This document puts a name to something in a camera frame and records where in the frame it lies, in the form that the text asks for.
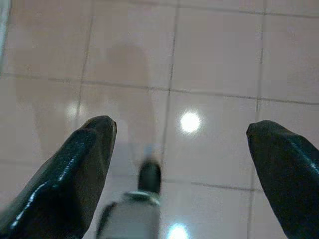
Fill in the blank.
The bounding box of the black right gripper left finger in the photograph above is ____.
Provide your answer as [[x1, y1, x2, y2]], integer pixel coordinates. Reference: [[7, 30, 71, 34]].
[[0, 115, 118, 239]]

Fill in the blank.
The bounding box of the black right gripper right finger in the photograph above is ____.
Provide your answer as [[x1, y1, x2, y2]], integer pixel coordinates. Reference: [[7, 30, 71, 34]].
[[246, 120, 319, 239]]

